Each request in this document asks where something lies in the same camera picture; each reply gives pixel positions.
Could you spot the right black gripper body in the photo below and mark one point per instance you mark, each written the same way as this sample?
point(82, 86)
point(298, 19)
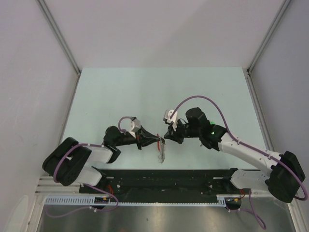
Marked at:
point(182, 131)

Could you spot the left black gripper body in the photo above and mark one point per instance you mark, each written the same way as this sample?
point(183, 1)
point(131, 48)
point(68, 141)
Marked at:
point(137, 140)

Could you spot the silver red keyring holder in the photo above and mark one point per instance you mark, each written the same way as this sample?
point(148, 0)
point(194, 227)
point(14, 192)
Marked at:
point(161, 148)

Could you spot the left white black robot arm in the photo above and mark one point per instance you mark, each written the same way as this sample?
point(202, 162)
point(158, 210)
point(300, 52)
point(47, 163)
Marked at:
point(66, 164)

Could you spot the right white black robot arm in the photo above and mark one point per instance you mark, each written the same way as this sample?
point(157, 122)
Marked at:
point(279, 174)

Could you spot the aluminium extrusion crossbar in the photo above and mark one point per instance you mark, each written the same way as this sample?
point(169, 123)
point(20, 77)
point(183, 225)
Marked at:
point(46, 184)

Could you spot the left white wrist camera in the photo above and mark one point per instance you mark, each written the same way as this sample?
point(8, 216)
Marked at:
point(135, 125)

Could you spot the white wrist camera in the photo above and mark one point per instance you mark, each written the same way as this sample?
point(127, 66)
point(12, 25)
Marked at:
point(135, 125)
point(170, 117)

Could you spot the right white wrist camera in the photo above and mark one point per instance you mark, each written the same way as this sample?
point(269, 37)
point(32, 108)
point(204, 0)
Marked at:
point(170, 117)

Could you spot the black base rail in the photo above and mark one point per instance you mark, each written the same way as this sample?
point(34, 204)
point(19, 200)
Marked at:
point(167, 186)

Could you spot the white slotted cable duct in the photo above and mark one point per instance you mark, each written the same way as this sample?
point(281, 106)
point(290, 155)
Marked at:
point(104, 201)

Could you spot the right aluminium frame post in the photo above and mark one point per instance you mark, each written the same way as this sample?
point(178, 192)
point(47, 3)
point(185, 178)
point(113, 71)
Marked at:
point(270, 32)

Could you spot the aluminium frame post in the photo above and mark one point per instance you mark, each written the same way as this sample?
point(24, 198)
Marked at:
point(58, 34)
point(270, 32)

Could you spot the left aluminium frame post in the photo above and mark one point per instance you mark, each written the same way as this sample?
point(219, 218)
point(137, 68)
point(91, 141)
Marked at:
point(58, 34)

